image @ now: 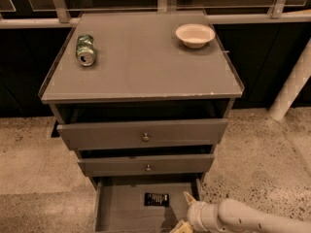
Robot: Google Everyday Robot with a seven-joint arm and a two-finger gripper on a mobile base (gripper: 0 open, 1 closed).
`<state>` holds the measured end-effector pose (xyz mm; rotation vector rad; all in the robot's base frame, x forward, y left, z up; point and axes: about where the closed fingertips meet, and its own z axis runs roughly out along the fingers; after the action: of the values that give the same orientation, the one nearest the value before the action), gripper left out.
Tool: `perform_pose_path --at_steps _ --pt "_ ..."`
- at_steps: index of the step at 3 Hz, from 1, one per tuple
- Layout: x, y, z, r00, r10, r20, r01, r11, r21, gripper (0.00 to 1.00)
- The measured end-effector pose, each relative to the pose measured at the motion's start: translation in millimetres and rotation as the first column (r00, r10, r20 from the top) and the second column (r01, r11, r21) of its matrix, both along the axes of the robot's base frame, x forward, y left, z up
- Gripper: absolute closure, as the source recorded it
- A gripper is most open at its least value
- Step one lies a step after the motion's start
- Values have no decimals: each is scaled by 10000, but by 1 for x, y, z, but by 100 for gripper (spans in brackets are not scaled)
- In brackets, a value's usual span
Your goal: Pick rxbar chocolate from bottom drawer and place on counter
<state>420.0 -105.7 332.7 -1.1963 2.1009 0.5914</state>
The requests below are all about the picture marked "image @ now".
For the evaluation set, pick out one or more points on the grey drawer cabinet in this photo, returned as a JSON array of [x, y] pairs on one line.
[[142, 72]]

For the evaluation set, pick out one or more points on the grey drawer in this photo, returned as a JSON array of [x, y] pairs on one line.
[[119, 206], [128, 135], [135, 166]]

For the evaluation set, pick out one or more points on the metal railing frame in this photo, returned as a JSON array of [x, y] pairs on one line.
[[67, 13]]

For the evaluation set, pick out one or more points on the grey bottom drawer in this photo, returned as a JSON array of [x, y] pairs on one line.
[[119, 206]]

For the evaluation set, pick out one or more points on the brass top drawer knob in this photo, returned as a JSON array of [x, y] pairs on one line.
[[146, 137]]

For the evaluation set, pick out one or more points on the crushed green soda can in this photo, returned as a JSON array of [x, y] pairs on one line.
[[85, 50]]

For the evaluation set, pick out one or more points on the grey top drawer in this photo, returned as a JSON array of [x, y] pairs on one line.
[[128, 135]]

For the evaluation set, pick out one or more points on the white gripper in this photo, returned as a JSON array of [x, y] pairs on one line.
[[196, 216]]

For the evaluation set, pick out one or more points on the white paper bowl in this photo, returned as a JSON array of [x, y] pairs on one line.
[[195, 36]]

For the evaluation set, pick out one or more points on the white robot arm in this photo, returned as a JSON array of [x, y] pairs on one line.
[[260, 181]]

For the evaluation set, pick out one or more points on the black rxbar chocolate bar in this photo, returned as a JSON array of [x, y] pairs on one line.
[[156, 199]]

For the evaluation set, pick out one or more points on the grey middle drawer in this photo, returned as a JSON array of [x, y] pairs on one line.
[[135, 166]]

